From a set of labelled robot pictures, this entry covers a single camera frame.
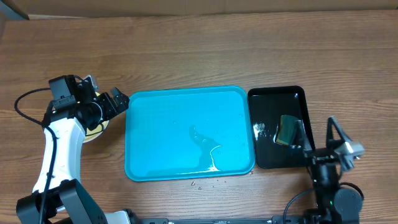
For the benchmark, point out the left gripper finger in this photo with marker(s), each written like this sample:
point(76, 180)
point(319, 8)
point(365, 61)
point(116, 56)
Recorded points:
point(92, 81)
point(121, 100)

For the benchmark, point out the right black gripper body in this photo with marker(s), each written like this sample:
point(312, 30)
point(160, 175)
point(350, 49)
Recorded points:
point(319, 154)

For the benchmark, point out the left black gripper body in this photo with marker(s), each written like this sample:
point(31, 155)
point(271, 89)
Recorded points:
point(102, 109)

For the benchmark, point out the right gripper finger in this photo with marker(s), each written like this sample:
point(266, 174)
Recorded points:
point(335, 135)
point(301, 139)

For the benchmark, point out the yellow-green plate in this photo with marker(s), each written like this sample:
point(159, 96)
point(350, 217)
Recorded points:
point(96, 130)

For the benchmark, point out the green and yellow sponge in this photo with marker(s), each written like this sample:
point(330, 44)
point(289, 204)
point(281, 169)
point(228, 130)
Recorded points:
point(286, 130)

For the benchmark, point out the white plate with red smear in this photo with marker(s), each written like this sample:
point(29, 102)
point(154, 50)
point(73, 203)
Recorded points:
point(93, 138)

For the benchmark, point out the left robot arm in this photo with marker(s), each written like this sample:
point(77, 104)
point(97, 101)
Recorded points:
point(74, 110)

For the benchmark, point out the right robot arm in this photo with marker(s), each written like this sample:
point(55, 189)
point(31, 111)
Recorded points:
point(337, 202)

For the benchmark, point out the black plastic tray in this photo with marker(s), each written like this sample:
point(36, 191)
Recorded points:
point(266, 105)

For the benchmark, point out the blue plastic tray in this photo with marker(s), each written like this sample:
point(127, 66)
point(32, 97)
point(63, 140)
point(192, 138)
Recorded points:
point(188, 134)

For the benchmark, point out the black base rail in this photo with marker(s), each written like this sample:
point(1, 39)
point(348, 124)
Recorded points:
point(277, 219)

